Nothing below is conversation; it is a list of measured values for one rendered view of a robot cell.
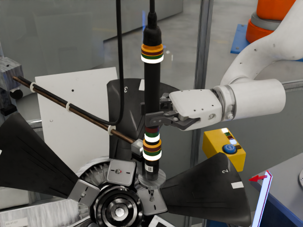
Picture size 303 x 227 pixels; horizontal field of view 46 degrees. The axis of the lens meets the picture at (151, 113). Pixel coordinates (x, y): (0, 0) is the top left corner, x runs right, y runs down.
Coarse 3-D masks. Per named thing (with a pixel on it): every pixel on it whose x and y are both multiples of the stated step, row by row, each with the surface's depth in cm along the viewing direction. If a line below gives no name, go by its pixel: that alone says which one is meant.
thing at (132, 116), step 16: (112, 80) 103; (128, 80) 101; (112, 96) 102; (128, 96) 99; (144, 96) 97; (160, 96) 96; (112, 112) 101; (128, 112) 98; (128, 128) 96; (144, 128) 94; (112, 144) 98; (128, 144) 95; (128, 160) 93
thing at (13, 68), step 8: (0, 56) 119; (0, 64) 116; (8, 64) 116; (16, 64) 116; (0, 72) 113; (8, 72) 113; (16, 72) 116; (0, 80) 115; (8, 80) 115; (8, 88) 116
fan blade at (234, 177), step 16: (208, 160) 105; (224, 160) 104; (176, 176) 102; (192, 176) 101; (208, 176) 101; (224, 176) 101; (176, 192) 97; (192, 192) 97; (208, 192) 97; (224, 192) 97; (240, 192) 98; (176, 208) 93; (192, 208) 93; (208, 208) 94; (224, 208) 95; (240, 208) 95; (240, 224) 93
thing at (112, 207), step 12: (108, 192) 87; (120, 192) 87; (132, 192) 88; (96, 204) 86; (108, 204) 87; (120, 204) 88; (132, 204) 89; (96, 216) 86; (108, 216) 86; (132, 216) 88
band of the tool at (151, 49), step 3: (144, 45) 72; (159, 45) 72; (162, 45) 70; (144, 48) 72; (147, 48) 73; (150, 48) 73; (153, 48) 73; (156, 48) 73; (159, 48) 72; (162, 48) 70; (147, 51) 69; (150, 51) 69; (153, 51) 69; (156, 51) 69; (144, 54) 70; (159, 54) 70; (150, 63) 70; (153, 63) 70
